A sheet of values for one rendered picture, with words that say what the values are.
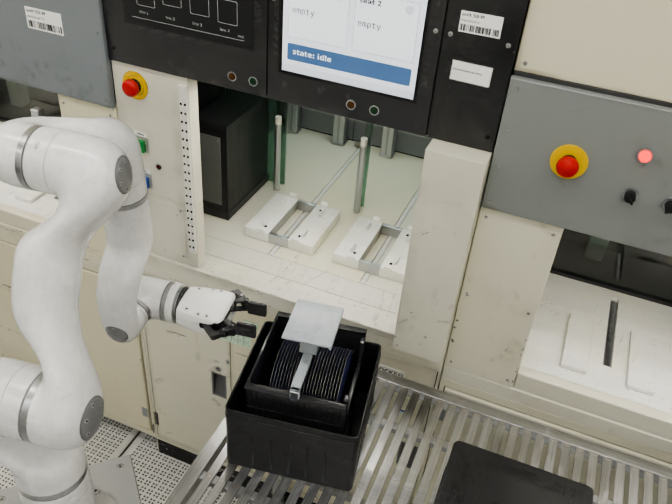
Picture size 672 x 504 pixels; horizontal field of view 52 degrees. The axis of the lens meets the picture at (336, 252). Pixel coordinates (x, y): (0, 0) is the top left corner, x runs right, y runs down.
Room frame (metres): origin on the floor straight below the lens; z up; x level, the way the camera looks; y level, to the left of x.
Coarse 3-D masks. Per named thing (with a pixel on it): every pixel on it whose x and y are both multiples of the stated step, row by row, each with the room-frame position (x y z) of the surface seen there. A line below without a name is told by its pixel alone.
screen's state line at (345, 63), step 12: (288, 48) 1.34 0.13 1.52; (300, 48) 1.33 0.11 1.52; (312, 48) 1.32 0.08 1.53; (300, 60) 1.33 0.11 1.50; (312, 60) 1.32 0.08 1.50; (324, 60) 1.32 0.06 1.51; (336, 60) 1.31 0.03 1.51; (348, 60) 1.30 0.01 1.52; (360, 60) 1.29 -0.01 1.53; (348, 72) 1.30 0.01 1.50; (360, 72) 1.29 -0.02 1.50; (372, 72) 1.28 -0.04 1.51; (384, 72) 1.27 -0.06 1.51; (396, 72) 1.27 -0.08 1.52; (408, 72) 1.26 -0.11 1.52; (408, 84) 1.26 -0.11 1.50
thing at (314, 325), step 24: (312, 312) 1.05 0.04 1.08; (336, 312) 1.06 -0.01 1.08; (288, 336) 0.98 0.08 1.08; (312, 336) 0.98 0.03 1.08; (336, 336) 1.12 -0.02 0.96; (360, 336) 1.11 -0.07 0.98; (264, 360) 1.04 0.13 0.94; (360, 360) 1.08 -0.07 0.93; (264, 384) 1.04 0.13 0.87; (264, 408) 0.93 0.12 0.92; (288, 408) 0.92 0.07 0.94; (312, 408) 0.91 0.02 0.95; (336, 408) 0.89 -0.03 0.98; (336, 432) 0.91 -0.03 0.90
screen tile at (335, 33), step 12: (300, 0) 1.33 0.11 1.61; (312, 0) 1.33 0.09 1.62; (324, 0) 1.32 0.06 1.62; (348, 0) 1.30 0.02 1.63; (336, 12) 1.31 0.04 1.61; (348, 12) 1.30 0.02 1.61; (288, 24) 1.34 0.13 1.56; (300, 24) 1.33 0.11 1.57; (312, 24) 1.33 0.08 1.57; (324, 24) 1.32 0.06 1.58; (336, 24) 1.31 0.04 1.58; (300, 36) 1.33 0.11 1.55; (312, 36) 1.32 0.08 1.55; (324, 36) 1.32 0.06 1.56; (336, 36) 1.31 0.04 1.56
